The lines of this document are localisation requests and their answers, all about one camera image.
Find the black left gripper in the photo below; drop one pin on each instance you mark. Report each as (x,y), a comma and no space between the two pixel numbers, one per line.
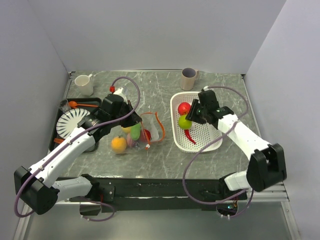
(134,118)

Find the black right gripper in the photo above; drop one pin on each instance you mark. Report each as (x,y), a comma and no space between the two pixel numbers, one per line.
(191,115)

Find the green pear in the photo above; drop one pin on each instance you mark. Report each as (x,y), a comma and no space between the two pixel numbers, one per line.
(184,123)

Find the orange peach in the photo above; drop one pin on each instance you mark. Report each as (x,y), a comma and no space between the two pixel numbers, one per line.
(119,144)

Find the clear zip top bag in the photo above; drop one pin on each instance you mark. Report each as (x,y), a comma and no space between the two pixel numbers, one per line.
(151,122)

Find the purple onion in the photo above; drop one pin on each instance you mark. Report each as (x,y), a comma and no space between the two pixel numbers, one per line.
(130,142)

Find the green bitter gourd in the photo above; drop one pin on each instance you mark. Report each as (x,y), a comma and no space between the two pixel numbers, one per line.
(135,132)

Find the dark red wrinkled fruit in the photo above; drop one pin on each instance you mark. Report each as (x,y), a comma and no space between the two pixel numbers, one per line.
(145,136)

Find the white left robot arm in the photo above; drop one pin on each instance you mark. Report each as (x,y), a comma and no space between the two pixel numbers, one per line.
(38,186)

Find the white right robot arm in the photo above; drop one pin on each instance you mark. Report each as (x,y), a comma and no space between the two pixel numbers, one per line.
(267,165)

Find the red apple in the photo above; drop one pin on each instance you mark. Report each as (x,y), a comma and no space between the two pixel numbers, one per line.
(184,108)

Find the red chili pepper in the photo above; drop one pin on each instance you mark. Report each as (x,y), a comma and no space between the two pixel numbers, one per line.
(187,134)

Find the white perforated plastic basket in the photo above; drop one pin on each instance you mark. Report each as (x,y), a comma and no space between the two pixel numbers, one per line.
(202,134)

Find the black tray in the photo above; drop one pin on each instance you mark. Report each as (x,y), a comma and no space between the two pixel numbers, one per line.
(83,100)

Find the beige mug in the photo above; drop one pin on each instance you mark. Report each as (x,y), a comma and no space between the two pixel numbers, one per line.
(188,78)

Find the orange plastic spoon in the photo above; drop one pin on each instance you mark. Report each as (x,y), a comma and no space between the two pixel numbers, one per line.
(74,104)

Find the white mug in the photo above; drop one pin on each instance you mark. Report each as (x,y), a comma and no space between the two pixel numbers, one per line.
(84,84)

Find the striped white plate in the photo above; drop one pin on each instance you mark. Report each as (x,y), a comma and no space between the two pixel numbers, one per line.
(69,120)

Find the clear plastic cup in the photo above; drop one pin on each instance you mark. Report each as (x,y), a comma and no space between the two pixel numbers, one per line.
(64,106)

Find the orange fork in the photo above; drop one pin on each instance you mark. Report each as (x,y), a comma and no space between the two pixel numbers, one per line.
(58,140)

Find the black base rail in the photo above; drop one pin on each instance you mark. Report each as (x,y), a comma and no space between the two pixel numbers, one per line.
(146,194)

